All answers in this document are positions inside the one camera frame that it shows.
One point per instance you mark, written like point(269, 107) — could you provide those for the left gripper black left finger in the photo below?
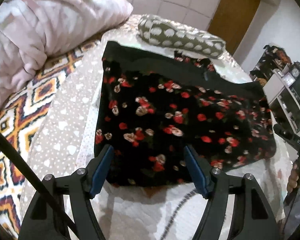
point(67, 205)

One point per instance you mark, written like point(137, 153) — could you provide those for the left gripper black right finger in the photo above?
point(236, 206)

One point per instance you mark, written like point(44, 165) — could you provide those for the black floral garment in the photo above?
point(153, 106)

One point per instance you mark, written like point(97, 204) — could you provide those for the white shelf unit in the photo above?
point(284, 101)

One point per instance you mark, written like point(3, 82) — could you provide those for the cluttered dark rack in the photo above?
point(272, 58)

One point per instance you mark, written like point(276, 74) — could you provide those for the patchwork quilted bedspread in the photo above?
point(52, 121)

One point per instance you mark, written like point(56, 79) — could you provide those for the brown wooden door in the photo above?
point(231, 21)

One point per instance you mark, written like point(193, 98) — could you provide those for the olive white-dotted pillow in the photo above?
point(162, 32)

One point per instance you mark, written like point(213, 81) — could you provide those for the pink white duvet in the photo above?
point(33, 30)

